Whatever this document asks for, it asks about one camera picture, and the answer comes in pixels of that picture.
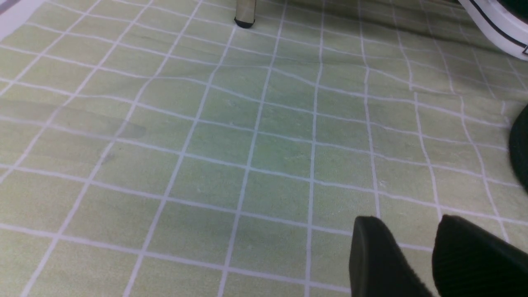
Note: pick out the metal shoe rack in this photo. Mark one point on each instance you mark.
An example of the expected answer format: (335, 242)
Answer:
(245, 13)

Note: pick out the green checkered tablecloth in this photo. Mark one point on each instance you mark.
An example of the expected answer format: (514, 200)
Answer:
(153, 148)

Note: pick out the black knit sneaker left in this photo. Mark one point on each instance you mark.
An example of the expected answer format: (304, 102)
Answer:
(518, 148)

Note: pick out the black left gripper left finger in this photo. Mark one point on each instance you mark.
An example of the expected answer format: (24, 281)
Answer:
(377, 266)

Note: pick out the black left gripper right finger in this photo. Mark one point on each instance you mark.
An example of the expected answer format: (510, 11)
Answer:
(468, 261)

